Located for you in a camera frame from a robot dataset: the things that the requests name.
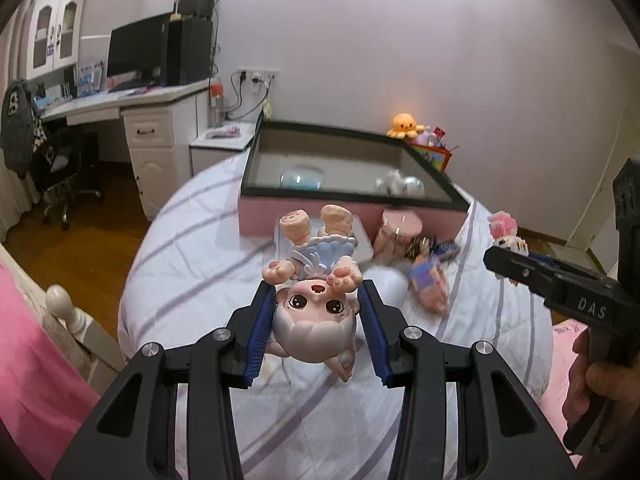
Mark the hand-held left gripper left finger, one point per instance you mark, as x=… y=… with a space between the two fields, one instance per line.
x=261 y=332

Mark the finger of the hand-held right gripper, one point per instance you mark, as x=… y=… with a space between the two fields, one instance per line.
x=510 y=265
x=545 y=260

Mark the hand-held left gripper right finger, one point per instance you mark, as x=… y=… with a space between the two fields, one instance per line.
x=374 y=335

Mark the pink block figure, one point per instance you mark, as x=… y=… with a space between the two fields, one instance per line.
x=502 y=227
x=430 y=285

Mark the pink big-eyed doll figure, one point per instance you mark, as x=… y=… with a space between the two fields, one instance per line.
x=315 y=320

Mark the pink storage box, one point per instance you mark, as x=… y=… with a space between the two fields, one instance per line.
x=260 y=217

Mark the person's right hand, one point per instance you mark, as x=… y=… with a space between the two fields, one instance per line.
x=582 y=385

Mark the white cup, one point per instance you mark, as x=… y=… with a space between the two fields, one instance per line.
x=390 y=282

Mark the white door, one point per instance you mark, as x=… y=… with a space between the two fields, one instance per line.
x=595 y=195

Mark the pink printed bedding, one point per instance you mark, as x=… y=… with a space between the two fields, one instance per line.
x=562 y=355

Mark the rose gold round jar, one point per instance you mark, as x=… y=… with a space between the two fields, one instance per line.
x=397 y=230

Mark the red printed toy box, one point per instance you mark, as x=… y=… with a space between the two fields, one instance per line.
x=434 y=157

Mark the purple plush toy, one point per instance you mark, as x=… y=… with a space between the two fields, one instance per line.
x=426 y=136

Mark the teal glass bowl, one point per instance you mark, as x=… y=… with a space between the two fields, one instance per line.
x=302 y=178

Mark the orange octopus plush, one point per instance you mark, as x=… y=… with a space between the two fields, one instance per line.
x=404 y=124

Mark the white nightstand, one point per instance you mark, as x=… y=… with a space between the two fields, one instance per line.
x=210 y=152

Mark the small items on nightstand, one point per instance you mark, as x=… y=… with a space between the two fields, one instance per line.
x=225 y=132

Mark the pink blanket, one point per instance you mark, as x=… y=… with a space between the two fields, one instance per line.
x=35 y=370

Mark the clear bottle orange cap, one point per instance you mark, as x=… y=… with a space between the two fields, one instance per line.
x=216 y=107

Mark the white desk with drawers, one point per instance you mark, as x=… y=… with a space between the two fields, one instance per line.
x=150 y=130

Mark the black office chair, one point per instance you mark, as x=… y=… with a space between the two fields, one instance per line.
x=65 y=160

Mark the black computer tower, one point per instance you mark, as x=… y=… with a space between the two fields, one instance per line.
x=190 y=52

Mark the blue papers stand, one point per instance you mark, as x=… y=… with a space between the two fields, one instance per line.
x=90 y=79

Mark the black computer monitor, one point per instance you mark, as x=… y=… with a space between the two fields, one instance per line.
x=135 y=50

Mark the grey panda jacket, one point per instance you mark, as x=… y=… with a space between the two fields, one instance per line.
x=17 y=130

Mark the white bed frame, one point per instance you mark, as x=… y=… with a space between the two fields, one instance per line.
x=62 y=305

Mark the white wall outlet strip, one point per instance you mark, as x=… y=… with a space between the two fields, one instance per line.
x=257 y=76

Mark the white wall cabinet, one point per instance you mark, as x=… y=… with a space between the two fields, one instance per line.
x=52 y=35

